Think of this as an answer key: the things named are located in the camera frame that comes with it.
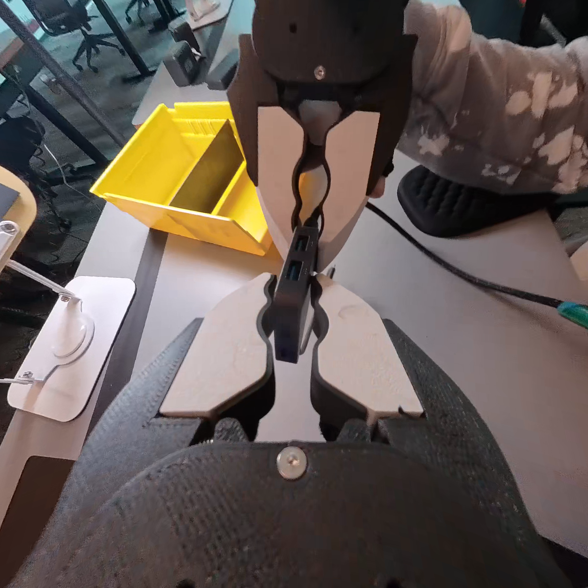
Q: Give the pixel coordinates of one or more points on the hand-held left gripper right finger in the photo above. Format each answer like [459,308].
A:
[363,363]

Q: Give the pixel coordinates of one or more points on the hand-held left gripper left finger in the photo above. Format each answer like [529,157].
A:
[225,363]

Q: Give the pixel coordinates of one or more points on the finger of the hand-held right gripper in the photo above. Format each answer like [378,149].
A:
[275,160]
[351,174]

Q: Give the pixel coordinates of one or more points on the black multiport usb hub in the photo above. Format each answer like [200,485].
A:
[289,321]

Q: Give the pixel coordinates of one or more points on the yellow plastic bin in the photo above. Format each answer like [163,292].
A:
[151,165]

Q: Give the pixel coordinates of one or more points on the person's right forearm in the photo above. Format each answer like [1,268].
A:
[505,92]

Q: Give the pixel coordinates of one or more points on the person's right hand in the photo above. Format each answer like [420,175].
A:
[377,188]

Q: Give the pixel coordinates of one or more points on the black bin divider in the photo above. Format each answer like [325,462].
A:
[206,174]

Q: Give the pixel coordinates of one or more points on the black rectangular box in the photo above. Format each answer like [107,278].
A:
[223,76]

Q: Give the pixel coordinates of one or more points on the black chair armrest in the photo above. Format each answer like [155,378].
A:
[450,202]

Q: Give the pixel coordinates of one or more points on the black table strip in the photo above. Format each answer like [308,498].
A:
[147,275]

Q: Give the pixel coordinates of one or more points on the grey small box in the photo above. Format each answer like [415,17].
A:
[183,32]
[183,64]

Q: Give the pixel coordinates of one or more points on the white tablet stand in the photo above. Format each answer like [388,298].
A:
[92,321]

